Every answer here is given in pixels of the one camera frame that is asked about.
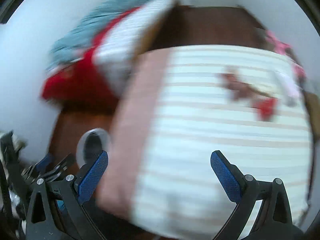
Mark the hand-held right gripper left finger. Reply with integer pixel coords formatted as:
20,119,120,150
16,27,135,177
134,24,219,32
25,150,109,240

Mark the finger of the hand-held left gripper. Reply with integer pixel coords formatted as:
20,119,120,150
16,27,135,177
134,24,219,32
45,154,77,183
22,153,53,179

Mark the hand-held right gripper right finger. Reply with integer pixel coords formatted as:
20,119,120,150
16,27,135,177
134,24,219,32
211,151,293,240

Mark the striped tablecloth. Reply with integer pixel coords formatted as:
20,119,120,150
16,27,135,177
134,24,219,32
96,44,313,239

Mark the red snack wrapper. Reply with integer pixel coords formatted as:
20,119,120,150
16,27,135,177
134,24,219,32
254,97,278,122

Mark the red blanket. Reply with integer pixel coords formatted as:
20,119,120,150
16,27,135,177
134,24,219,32
41,7,140,108

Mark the brown and white snack wrapper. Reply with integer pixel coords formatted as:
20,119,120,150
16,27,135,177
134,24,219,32
237,80,275,98

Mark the pink and white tissue box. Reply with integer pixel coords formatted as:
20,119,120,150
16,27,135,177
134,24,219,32
274,71,303,107

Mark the pink plush toy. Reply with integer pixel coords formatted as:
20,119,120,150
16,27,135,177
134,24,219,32
265,29,307,78

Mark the grey white checkered bedsheet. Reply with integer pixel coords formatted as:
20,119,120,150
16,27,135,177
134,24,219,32
96,0,179,93

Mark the teal quilt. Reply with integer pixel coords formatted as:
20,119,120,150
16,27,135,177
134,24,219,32
46,0,175,72

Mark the wooden bed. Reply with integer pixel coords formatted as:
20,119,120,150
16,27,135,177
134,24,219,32
41,0,181,108

